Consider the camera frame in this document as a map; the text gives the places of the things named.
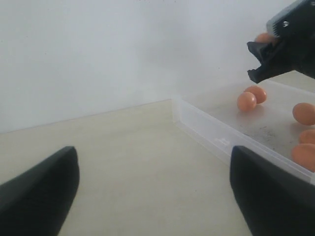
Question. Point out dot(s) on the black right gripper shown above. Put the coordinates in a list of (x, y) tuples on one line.
[(288, 54)]

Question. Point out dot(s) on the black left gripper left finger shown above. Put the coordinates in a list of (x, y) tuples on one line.
[(37, 202)]

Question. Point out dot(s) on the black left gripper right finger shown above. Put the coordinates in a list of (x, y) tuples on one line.
[(273, 202)]

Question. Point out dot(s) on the brown egg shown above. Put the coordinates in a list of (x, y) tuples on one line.
[(304, 155), (307, 137), (266, 38), (246, 102), (258, 92), (304, 113)]

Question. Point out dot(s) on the clear plastic box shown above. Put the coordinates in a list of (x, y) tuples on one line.
[(213, 119)]

